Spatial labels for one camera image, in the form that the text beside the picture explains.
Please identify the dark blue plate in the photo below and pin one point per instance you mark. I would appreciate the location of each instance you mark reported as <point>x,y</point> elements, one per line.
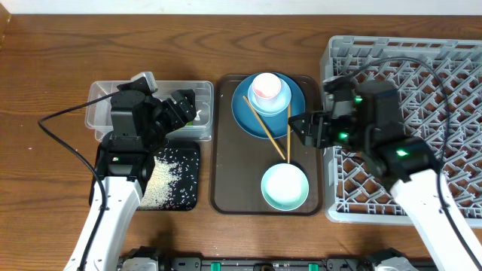
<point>277,125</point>

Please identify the mint green bowl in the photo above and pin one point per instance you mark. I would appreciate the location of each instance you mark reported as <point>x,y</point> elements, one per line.
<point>285,187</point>

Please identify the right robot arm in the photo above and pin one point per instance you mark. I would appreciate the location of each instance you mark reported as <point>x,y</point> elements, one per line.
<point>410,171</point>

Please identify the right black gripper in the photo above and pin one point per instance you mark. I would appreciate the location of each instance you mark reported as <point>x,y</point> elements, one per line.
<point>319,120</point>

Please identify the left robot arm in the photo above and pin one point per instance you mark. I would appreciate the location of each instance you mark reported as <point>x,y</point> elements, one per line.
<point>113,201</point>

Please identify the pink paper cup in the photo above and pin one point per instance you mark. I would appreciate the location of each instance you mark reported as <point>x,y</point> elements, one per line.
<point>266,87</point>

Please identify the light blue bowl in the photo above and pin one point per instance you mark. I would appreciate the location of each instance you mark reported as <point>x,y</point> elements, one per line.
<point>283,99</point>

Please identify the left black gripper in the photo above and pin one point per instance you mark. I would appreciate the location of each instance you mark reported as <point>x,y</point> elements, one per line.
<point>168,106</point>

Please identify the brown plastic serving tray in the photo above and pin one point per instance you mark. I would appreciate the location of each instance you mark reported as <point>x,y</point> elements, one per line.
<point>239,161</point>

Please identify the grey plastic dishwasher rack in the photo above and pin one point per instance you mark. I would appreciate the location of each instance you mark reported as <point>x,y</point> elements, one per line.
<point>439,82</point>

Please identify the black rectangular waste tray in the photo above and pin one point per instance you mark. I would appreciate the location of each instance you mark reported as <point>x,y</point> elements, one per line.
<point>132,160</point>

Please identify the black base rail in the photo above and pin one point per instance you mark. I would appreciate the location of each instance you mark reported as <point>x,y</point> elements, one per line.
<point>145,259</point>

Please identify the clear plastic waste bin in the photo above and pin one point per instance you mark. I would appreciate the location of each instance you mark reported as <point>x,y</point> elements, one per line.
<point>98,115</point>

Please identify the white tissue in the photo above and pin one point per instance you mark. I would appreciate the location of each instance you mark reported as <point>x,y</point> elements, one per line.
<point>197,118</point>

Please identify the white rice pile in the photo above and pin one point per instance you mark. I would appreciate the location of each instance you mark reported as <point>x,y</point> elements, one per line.
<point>173,185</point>

